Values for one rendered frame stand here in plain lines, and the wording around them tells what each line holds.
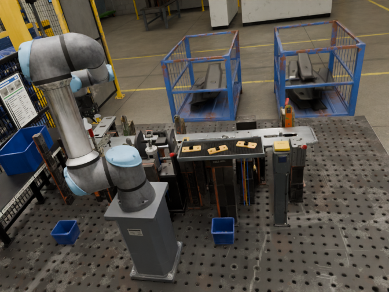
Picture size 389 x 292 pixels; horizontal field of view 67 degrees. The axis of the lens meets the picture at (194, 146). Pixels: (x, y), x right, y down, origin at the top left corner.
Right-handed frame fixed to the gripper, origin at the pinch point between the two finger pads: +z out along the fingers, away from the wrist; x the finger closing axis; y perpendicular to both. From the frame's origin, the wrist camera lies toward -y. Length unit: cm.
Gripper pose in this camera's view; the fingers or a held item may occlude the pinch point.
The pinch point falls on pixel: (90, 130)
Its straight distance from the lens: 165.6
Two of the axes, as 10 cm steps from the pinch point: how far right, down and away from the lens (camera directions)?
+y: 9.8, -0.6, -1.7
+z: 1.5, 8.4, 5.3
